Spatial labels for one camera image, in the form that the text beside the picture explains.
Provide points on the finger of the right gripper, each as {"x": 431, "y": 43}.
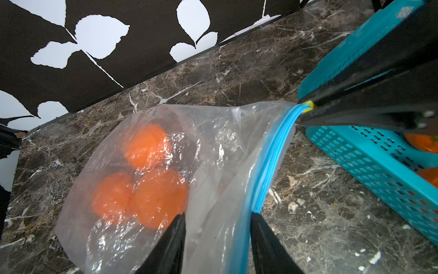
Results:
{"x": 407, "y": 102}
{"x": 410, "y": 44}

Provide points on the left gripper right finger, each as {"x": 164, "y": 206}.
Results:
{"x": 269, "y": 255}

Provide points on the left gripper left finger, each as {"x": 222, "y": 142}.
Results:
{"x": 168, "y": 254}

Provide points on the orange taken from bag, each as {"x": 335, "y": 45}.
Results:
{"x": 424, "y": 143}

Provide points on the clear zip-top bag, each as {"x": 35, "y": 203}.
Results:
{"x": 228, "y": 156}

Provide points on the bag orange top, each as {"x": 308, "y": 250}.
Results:
{"x": 149, "y": 148}

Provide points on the far bag orange right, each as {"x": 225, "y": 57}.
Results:
{"x": 160, "y": 196}

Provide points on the far bag orange bottom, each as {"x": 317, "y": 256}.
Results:
{"x": 112, "y": 196}

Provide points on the teal plastic basket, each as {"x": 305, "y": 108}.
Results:
{"x": 380, "y": 159}

